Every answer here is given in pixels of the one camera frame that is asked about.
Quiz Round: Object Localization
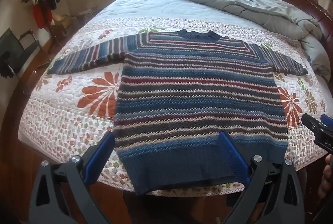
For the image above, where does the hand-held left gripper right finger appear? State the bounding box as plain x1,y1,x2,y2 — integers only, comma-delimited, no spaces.
217,131,306,224

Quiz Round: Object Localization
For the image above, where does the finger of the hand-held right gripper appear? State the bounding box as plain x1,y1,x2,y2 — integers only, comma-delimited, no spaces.
301,113,326,136
321,114,333,132

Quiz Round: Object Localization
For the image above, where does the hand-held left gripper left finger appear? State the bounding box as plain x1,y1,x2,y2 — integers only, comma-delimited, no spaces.
29,132,123,224

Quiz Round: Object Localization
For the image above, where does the striped knitted sweater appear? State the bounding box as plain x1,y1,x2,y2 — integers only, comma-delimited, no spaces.
47,29,309,196

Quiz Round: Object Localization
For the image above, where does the person's right hand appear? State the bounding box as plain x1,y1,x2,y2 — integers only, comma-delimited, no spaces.
318,154,333,199

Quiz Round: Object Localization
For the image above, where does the floral quilted bedspread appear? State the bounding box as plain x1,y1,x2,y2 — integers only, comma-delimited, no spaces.
18,0,329,198

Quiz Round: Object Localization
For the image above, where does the wooden headboard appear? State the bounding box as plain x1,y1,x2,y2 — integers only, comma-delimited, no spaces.
275,0,333,44

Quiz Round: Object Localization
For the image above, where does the grey-blue duvet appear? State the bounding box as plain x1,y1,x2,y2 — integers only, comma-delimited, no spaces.
131,0,324,80

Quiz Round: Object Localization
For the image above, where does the black chair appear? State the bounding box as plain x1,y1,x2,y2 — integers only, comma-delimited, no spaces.
0,27,52,85

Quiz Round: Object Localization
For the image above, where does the tan bag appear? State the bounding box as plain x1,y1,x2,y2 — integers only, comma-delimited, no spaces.
51,14,71,35

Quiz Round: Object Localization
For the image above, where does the wooden coat rack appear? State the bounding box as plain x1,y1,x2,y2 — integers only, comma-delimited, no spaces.
22,0,63,44

